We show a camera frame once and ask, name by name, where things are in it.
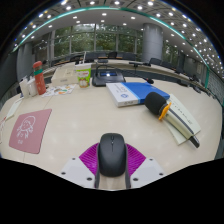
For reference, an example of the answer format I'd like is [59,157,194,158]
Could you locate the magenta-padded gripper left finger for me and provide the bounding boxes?
[59,142,101,190]

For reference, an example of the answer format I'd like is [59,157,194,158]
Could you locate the black conference console blue screen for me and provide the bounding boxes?
[91,68,127,88]

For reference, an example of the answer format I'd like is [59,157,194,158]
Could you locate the red bottle green band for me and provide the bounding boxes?
[32,60,47,96]

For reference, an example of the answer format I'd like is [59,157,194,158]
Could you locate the ceiling lights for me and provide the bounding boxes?
[13,0,224,73]

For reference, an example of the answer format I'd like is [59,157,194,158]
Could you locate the pink mouse pad white drawing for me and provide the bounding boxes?
[8,108,53,155]

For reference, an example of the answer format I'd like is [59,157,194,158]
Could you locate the dark office chairs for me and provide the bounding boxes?
[49,50,204,84]

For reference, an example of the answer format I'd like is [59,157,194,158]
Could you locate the pale green notebook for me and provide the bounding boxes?
[163,93,202,146]

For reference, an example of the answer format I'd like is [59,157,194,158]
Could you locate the black microphone orange ring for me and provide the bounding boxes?
[144,91,201,149]

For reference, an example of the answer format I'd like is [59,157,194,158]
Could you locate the white paper cup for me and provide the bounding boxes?
[19,77,30,99]

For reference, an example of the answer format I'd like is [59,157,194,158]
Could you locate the red and white brochure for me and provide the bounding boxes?
[0,117,7,143]

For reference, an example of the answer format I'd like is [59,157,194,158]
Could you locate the cream tissue box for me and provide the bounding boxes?
[50,66,79,88]

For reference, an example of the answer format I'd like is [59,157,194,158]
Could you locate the black computer mouse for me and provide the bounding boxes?
[97,132,128,178]

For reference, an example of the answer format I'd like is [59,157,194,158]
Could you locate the blue and white box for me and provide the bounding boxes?
[105,81,171,108]

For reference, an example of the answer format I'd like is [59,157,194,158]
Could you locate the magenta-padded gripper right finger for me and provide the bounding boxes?
[124,142,166,190]

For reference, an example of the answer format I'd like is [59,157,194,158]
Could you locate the colourful printed leaflet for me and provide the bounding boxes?
[42,84,77,98]

